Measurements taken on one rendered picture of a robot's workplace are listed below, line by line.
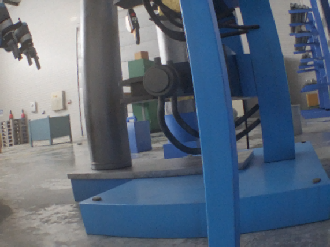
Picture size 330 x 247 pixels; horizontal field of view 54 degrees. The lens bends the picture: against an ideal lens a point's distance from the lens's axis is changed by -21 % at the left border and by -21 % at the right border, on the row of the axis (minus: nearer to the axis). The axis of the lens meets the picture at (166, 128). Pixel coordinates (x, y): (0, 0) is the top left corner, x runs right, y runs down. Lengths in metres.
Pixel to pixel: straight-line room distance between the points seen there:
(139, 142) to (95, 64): 2.67
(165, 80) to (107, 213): 0.46
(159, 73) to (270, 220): 0.60
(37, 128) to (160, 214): 8.70
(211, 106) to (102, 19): 1.27
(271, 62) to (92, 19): 0.92
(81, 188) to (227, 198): 1.20
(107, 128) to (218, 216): 1.17
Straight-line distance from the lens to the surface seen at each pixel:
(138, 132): 4.45
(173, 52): 3.11
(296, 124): 4.07
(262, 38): 1.64
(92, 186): 1.81
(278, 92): 1.62
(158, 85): 1.26
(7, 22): 1.80
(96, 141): 1.85
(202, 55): 0.73
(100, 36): 1.89
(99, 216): 1.23
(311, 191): 1.06
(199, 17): 0.74
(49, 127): 9.45
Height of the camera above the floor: 0.37
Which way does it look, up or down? 2 degrees down
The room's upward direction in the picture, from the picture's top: 7 degrees counter-clockwise
